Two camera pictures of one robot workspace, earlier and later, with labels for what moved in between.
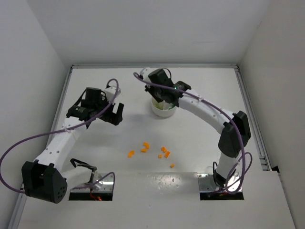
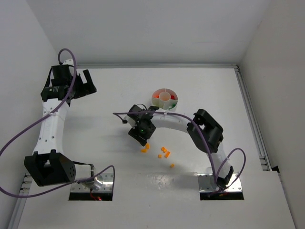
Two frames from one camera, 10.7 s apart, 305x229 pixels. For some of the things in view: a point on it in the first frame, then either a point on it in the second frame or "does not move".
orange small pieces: [167, 154] does not move
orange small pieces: [163, 149] does not move
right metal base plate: [207, 183] does not move
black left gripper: [112, 115] -> [84, 84]
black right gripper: [161, 96] -> [139, 137]
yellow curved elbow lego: [147, 147] does not move
